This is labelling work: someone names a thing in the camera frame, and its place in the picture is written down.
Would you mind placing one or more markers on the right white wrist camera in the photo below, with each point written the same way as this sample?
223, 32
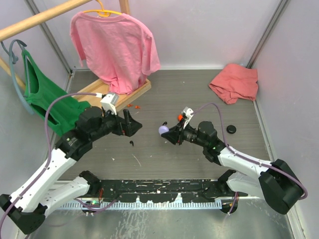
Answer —
187, 115

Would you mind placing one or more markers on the orange earbud case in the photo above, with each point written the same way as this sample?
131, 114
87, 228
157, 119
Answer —
180, 117

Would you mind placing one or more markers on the pink t-shirt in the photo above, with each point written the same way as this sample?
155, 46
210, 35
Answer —
120, 50

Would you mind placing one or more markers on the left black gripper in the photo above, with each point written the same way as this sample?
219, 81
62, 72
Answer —
122, 127

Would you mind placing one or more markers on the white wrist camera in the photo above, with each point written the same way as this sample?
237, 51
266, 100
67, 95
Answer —
187, 115
108, 102

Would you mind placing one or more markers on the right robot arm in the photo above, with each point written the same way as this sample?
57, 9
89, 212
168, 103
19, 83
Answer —
274, 182

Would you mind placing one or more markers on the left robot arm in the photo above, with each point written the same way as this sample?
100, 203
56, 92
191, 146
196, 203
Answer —
32, 203

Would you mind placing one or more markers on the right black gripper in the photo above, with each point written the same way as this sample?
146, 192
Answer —
173, 135

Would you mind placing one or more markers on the grey-blue clothes hanger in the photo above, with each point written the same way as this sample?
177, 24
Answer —
13, 60

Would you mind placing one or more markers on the salmon folded cloth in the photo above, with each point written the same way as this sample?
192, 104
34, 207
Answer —
235, 82

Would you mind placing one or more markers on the wooden clothes rack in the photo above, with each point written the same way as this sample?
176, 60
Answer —
97, 86

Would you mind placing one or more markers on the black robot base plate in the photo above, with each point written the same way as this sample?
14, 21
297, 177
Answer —
160, 191

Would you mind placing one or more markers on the orange clothes hanger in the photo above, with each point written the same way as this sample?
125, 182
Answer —
102, 12

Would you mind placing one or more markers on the white slotted cable duct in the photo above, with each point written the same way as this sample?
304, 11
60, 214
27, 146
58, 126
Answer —
178, 204

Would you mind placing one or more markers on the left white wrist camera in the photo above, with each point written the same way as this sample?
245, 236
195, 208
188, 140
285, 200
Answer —
108, 102

